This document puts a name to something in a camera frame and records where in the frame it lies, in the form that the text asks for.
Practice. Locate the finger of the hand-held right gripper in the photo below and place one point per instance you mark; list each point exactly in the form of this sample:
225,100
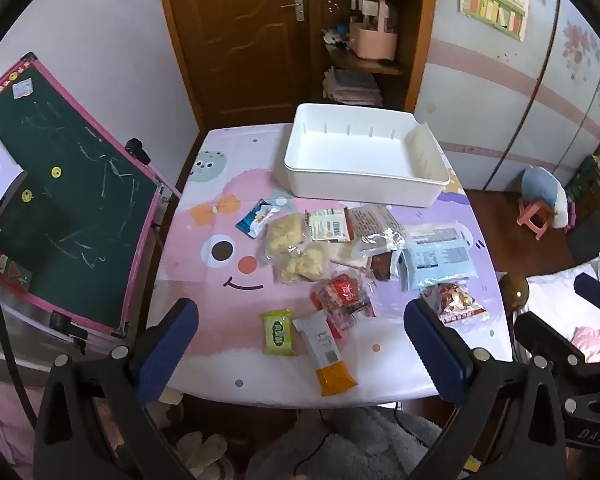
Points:
540,335
592,287

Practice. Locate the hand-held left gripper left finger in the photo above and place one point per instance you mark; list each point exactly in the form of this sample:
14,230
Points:
172,350

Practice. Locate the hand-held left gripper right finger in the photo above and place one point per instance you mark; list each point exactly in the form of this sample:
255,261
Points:
432,350

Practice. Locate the red white snack packet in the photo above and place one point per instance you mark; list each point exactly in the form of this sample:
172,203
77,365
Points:
455,305

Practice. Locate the light blue snack packet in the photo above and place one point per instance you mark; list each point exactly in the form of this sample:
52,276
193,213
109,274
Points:
437,262

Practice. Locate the green snack packet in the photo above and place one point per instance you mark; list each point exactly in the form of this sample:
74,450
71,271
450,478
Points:
278,334

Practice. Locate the white orange snack packet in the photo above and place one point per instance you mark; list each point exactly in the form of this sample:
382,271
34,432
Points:
325,350

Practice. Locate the red candy packet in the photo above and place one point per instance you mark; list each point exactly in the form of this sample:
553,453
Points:
340,294

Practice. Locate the beige cracker packet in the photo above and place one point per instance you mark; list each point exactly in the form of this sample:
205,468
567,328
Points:
347,257

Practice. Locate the silver foil packet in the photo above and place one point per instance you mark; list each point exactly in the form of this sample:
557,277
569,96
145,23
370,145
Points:
372,222

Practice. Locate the yellow cake clear packet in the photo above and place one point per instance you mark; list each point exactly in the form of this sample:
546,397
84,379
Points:
286,234
302,265

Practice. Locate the cream red-edged biscuit packet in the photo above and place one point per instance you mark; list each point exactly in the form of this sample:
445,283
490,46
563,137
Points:
327,225

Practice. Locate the white plastic bin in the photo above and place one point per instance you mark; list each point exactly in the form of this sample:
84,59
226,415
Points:
350,180

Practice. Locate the white bedding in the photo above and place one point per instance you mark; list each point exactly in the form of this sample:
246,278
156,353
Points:
555,295

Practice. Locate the brown round knob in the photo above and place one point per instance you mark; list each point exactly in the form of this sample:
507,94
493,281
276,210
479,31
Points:
515,292

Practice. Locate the pink clothing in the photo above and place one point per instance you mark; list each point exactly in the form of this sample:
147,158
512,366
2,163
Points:
597,342

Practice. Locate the pink plastic stool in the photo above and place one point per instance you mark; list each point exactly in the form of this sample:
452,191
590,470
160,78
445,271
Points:
532,210

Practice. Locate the white plush slippers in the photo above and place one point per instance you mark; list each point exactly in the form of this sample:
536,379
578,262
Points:
200,452

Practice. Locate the dark green bag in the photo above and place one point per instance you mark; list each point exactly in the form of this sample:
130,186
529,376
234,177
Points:
587,180

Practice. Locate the grey fluffy rug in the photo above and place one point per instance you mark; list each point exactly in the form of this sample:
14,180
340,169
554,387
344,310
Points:
370,440

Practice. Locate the blue plush cushion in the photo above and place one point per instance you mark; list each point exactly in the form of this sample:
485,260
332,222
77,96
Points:
537,185

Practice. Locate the pink cloth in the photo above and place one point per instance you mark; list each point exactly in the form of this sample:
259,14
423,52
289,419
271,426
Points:
0,435

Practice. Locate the floral sliding wardrobe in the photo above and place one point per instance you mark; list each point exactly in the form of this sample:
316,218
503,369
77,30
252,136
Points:
480,110

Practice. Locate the stack of folded cloths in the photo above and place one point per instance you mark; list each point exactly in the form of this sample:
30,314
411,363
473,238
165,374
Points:
352,87

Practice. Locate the brown wooden shelf cabinet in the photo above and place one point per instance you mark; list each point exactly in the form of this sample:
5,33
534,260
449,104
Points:
420,35

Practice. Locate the pink basket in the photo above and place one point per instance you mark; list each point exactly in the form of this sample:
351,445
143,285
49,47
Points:
375,42

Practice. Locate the brown wooden door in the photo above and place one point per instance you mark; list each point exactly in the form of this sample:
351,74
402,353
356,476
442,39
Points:
240,35

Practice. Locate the small toy figures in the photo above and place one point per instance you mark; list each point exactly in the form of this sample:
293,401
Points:
336,36

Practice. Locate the green chalkboard pink frame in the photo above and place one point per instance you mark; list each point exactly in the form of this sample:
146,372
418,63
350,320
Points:
70,200

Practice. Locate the wall poster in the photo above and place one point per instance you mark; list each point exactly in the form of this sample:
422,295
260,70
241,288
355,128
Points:
492,0

